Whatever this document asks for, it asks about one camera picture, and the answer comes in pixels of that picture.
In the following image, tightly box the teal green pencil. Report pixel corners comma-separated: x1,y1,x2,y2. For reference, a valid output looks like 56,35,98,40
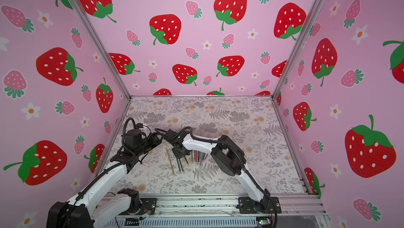
194,151,201,165

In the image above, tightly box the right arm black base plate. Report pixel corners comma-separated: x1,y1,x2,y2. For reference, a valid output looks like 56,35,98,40
236,197,282,214

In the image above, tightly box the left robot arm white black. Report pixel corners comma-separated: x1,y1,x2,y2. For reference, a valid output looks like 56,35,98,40
46,117,162,228

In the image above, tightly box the left aluminium corner post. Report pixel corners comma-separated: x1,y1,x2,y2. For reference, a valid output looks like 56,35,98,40
68,0,131,101

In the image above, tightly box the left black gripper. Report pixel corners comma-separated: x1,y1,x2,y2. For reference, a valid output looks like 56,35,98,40
135,132,164,158

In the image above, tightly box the aluminium frame rail base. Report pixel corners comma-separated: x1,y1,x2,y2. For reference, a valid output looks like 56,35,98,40
100,192,332,228

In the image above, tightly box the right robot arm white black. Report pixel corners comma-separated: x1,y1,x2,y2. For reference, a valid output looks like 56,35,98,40
163,127,270,205

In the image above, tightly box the yellow pencil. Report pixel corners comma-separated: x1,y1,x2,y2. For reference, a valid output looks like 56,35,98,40
166,149,175,175

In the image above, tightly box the right aluminium corner post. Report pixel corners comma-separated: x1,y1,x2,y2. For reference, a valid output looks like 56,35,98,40
272,0,325,101

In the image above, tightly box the aluminium corner post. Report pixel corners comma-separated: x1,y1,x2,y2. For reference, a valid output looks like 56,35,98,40
68,0,131,101
272,0,325,101

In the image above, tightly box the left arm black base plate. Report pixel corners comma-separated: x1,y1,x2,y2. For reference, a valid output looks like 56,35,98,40
121,198,157,216

